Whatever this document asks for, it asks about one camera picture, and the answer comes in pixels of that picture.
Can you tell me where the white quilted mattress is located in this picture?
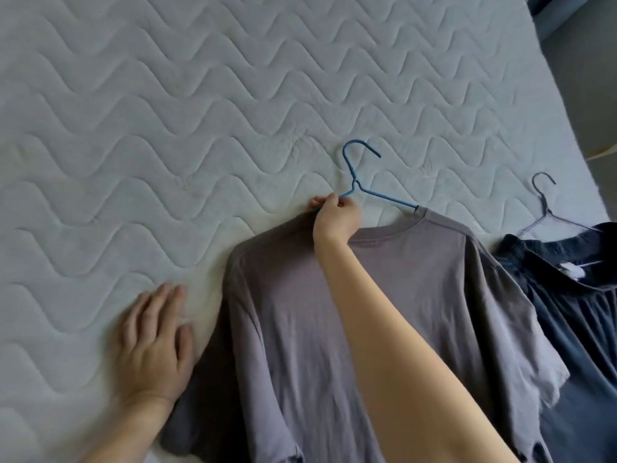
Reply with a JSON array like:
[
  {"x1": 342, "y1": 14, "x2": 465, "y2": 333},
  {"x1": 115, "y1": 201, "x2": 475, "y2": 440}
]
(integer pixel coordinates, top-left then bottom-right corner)
[{"x1": 0, "y1": 0, "x2": 613, "y2": 463}]

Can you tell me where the grey wire clothes hanger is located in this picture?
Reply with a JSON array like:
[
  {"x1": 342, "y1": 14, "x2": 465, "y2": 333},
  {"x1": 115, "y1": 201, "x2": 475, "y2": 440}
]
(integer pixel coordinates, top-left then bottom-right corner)
[{"x1": 518, "y1": 172, "x2": 604, "y2": 267}]

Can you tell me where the beige object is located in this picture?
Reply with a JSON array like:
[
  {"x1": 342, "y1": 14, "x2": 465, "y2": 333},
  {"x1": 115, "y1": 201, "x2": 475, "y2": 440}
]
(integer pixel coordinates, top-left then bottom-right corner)
[{"x1": 585, "y1": 142, "x2": 617, "y2": 162}]

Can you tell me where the person's right hand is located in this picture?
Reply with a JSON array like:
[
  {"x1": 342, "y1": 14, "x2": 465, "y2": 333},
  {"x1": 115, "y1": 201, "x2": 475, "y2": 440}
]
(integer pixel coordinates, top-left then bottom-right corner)
[{"x1": 308, "y1": 193, "x2": 363, "y2": 247}]

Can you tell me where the grey t-shirt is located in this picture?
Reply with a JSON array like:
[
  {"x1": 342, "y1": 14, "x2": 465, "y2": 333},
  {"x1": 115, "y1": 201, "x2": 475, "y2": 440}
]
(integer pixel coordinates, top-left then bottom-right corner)
[{"x1": 160, "y1": 207, "x2": 570, "y2": 463}]

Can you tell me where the person's left hand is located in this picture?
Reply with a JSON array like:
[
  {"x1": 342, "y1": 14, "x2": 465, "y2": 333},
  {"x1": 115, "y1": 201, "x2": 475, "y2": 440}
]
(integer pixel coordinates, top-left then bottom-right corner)
[{"x1": 111, "y1": 283, "x2": 194, "y2": 405}]

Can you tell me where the blue upholstered furniture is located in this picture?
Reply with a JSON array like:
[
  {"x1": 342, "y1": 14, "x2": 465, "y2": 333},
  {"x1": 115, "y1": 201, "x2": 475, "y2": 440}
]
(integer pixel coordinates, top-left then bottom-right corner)
[{"x1": 525, "y1": 0, "x2": 617, "y2": 42}]

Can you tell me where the dark navy garment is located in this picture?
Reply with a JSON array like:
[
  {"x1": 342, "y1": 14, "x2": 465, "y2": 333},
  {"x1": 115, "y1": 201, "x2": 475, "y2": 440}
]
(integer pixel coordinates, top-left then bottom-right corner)
[{"x1": 494, "y1": 222, "x2": 617, "y2": 463}]

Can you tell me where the person's right forearm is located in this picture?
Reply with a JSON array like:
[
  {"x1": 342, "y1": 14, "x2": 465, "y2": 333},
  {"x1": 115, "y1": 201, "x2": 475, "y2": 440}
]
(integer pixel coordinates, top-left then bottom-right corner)
[{"x1": 313, "y1": 235, "x2": 522, "y2": 463}]

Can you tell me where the person's left forearm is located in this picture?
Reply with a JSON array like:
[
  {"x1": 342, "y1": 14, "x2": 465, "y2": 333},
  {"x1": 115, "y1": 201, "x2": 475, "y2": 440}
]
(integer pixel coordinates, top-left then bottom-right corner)
[{"x1": 79, "y1": 394, "x2": 175, "y2": 463}]

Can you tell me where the blue wire clothes hanger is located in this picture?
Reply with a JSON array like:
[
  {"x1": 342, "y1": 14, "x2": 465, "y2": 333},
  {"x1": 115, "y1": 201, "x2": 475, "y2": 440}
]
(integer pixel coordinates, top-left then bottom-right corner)
[{"x1": 336, "y1": 140, "x2": 420, "y2": 212}]

